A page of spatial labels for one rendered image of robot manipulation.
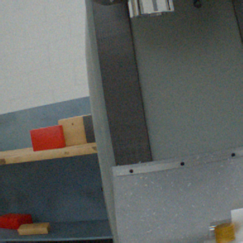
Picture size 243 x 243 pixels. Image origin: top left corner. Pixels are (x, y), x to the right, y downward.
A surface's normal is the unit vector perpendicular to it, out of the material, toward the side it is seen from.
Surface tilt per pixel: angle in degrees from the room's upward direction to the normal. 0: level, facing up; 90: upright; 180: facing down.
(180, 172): 63
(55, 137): 90
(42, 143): 90
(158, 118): 90
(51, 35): 90
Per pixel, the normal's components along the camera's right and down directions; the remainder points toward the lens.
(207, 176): -0.21, -0.37
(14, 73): -0.15, 0.07
